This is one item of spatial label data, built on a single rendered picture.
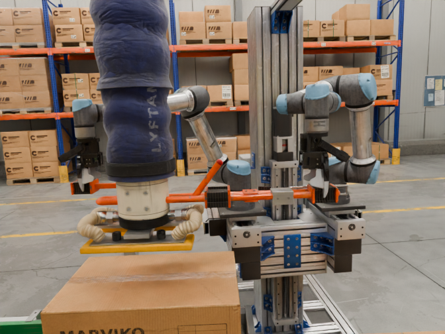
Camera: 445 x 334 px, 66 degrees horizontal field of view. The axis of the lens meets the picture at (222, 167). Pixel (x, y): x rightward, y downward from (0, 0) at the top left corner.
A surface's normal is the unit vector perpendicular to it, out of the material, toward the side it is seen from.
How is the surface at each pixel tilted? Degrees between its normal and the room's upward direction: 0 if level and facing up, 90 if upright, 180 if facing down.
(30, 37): 90
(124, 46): 85
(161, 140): 74
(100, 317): 90
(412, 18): 90
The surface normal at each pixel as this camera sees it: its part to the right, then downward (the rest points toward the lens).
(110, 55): -0.38, 0.25
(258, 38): 0.09, 0.16
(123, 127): -0.16, -0.12
